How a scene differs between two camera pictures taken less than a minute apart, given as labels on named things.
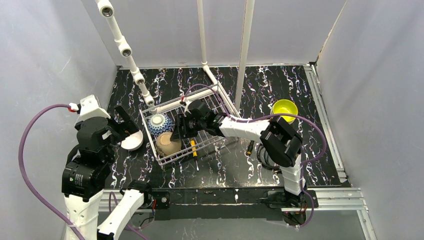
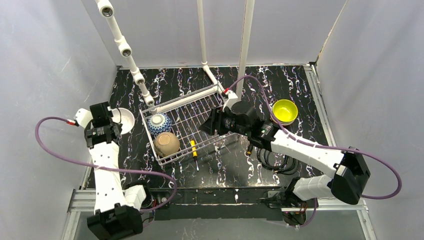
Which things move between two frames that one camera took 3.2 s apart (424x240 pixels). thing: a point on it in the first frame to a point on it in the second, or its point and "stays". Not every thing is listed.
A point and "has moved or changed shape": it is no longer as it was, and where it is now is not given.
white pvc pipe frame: [105, 7] stays
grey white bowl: [133, 141] has moved or changed shape
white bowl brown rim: [166, 147] stays
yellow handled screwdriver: [194, 154] stays
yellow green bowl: [285, 106] stays
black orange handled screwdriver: [250, 148] stays
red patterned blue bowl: [159, 123] stays
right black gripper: [182, 125] to [216, 120]
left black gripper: [122, 124] to [110, 120]
